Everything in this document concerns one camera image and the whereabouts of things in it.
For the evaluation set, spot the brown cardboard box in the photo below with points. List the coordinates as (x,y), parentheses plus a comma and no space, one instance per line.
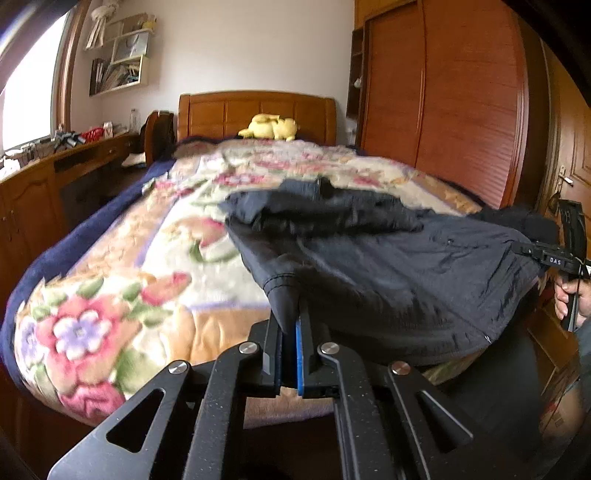
(561,406)

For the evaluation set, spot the wooden desk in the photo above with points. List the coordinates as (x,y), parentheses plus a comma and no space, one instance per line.
(27,198)

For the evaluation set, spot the tied cream curtain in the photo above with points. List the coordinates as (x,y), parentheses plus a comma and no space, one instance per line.
(102,23)

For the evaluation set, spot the dark navy jacket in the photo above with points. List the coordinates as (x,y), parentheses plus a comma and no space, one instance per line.
(392,258)

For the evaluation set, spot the white shopping bag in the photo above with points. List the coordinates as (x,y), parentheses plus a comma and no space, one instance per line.
(131,48)

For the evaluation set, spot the cardboard box on shelf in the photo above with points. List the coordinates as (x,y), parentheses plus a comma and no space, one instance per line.
(134,24)

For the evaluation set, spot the floral blanket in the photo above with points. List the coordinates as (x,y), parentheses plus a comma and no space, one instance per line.
(152,277)

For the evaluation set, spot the wooden door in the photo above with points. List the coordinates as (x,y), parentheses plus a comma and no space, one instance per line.
(572,115)

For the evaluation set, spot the wood-framed window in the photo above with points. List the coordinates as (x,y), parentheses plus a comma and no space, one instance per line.
(27,87)

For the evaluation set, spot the wooden slatted wardrobe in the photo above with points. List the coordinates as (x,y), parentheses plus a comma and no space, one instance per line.
(438,101)

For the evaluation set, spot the wooden bed headboard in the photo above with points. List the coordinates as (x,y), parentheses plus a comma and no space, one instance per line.
(258,106)

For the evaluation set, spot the person's right hand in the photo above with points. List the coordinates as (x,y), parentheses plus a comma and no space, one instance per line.
(565,290)

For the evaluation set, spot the red basket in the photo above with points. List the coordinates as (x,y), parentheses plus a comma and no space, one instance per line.
(93,134)

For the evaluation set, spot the yellow plush toy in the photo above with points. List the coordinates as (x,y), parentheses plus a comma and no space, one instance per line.
(272,127)

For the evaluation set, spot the cream wall shelf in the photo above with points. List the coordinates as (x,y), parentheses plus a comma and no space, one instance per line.
(143,69)

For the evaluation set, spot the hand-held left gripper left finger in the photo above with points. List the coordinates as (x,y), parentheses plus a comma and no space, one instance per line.
(279,364)

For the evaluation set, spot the wooden chair with dark bag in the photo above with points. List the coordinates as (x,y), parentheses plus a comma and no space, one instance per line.
(159,136)

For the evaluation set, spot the black tripod gadget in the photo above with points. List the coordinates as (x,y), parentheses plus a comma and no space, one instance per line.
(67,139)

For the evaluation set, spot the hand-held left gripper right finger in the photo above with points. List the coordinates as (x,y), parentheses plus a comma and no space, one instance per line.
(301,360)

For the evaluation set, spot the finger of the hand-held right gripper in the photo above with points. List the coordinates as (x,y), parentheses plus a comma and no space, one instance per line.
(526,251)

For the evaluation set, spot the white carton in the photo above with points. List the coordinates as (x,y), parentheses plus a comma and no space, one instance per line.
(107,130)

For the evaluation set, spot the row of books and files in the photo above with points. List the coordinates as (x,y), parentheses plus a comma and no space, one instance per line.
(113,76)

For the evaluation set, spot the clear plastic bottle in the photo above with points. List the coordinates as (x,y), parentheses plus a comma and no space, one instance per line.
(134,121)

